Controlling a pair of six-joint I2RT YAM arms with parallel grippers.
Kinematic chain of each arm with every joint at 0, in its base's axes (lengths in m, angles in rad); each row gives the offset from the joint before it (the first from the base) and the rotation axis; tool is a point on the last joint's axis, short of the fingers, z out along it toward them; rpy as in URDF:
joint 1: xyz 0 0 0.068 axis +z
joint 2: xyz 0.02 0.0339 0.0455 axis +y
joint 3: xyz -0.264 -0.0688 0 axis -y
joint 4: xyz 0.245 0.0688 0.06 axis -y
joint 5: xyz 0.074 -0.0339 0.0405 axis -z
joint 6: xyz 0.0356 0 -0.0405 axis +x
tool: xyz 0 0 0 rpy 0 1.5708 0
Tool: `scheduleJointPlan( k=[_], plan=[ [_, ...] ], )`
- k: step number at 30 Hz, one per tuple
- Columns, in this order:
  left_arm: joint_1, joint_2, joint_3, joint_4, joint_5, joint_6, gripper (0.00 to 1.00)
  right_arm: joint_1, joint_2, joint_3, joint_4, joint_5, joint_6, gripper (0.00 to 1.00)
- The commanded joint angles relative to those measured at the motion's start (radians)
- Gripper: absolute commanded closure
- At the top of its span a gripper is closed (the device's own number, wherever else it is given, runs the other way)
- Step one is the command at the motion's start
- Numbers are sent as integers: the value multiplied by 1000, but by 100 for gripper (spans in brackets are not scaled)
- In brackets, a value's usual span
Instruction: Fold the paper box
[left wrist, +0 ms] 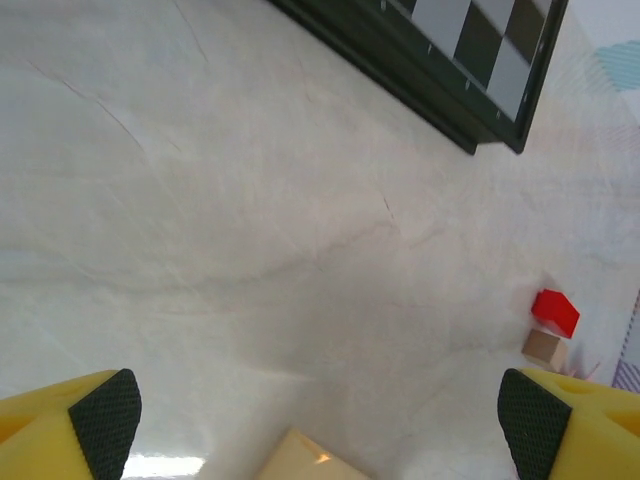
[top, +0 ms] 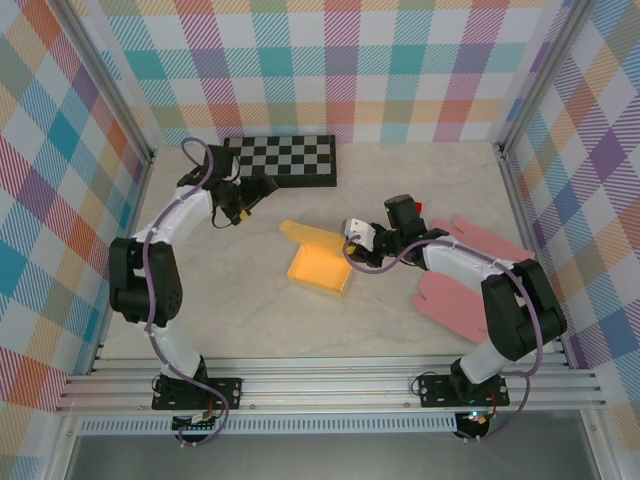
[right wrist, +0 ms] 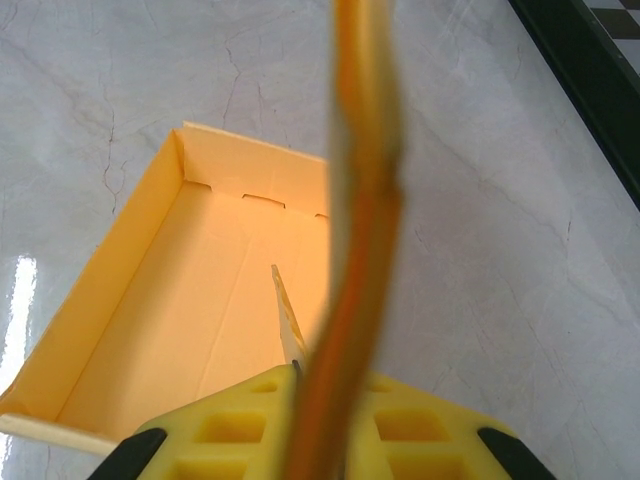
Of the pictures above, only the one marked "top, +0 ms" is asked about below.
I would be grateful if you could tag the orange paper box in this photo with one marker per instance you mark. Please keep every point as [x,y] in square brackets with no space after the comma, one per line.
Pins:
[320,265]

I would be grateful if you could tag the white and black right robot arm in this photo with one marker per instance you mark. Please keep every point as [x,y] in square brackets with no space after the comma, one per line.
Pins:
[460,255]

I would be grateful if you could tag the long aluminium base rail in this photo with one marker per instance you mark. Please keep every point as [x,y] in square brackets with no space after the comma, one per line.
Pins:
[325,385]

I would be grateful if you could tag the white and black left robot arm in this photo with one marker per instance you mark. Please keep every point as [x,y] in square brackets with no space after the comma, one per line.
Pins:
[182,215]

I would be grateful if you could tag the pink paper box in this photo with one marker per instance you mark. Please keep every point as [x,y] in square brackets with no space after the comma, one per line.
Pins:
[445,300]

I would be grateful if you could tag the black and silver chessboard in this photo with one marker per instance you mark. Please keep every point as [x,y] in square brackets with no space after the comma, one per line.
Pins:
[295,160]

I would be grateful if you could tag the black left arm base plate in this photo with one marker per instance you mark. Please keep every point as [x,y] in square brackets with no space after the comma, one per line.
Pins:
[227,392]

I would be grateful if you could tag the aluminium side rail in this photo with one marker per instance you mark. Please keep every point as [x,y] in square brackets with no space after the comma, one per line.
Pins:
[530,210]

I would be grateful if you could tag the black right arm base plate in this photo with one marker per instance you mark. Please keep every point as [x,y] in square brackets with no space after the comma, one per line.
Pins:
[435,390]

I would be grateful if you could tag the small circuit board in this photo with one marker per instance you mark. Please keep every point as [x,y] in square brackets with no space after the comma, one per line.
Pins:
[477,419]
[197,421]

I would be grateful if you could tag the aluminium corner post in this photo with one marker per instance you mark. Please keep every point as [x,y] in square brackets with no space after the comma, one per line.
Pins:
[107,85]
[540,80]

